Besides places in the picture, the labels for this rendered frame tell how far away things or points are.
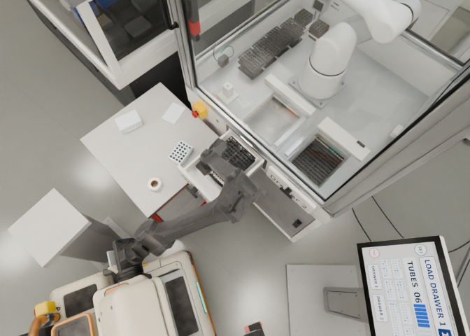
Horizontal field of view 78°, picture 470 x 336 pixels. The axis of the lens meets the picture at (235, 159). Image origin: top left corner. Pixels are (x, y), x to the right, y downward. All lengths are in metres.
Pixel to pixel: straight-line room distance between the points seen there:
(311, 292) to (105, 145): 1.65
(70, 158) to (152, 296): 2.00
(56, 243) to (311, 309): 1.62
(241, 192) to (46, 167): 2.24
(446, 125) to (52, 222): 1.64
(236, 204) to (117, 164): 1.06
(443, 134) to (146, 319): 0.84
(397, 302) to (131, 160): 1.38
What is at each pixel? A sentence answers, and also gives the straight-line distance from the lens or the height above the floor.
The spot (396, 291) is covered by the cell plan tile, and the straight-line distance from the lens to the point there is 1.33.
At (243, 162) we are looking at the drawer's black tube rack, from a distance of 1.45.
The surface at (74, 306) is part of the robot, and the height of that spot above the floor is 0.81.
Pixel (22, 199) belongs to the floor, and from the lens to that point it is 2.82.
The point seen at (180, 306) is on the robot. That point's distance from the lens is 1.21.
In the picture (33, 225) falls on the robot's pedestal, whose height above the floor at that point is 0.76.
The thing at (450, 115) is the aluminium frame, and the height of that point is 1.75.
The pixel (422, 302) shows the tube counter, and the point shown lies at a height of 1.12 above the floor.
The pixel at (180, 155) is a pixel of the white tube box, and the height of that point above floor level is 0.78.
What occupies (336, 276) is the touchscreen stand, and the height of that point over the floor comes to 0.04.
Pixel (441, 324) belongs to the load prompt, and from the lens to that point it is 1.29.
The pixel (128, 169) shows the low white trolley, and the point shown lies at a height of 0.76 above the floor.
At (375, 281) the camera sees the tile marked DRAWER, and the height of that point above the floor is 1.00.
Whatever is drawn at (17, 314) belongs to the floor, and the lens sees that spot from 2.65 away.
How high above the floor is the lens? 2.23
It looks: 67 degrees down
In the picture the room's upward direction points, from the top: 3 degrees clockwise
